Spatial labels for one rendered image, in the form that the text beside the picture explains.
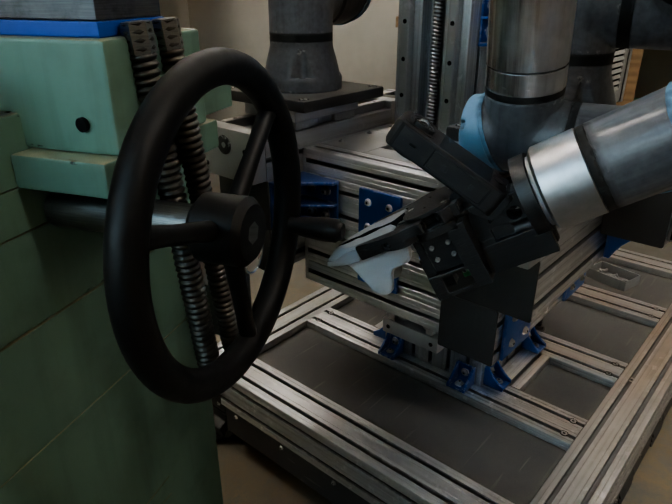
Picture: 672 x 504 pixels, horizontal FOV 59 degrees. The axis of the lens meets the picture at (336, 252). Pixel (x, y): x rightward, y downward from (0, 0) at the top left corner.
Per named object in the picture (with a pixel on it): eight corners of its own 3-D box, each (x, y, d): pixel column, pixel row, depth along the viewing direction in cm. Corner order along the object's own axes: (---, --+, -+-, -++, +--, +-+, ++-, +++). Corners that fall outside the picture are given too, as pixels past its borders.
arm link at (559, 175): (574, 139, 44) (571, 118, 51) (515, 165, 46) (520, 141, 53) (612, 225, 46) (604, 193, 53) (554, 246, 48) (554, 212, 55)
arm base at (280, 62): (301, 78, 122) (300, 27, 118) (358, 86, 113) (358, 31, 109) (245, 87, 112) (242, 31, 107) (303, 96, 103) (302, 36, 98)
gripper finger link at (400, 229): (357, 267, 54) (444, 232, 50) (349, 253, 53) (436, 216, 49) (371, 247, 58) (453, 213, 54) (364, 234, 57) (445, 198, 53)
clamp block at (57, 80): (117, 159, 47) (98, 40, 44) (-14, 145, 51) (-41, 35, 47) (210, 121, 60) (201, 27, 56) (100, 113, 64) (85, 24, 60)
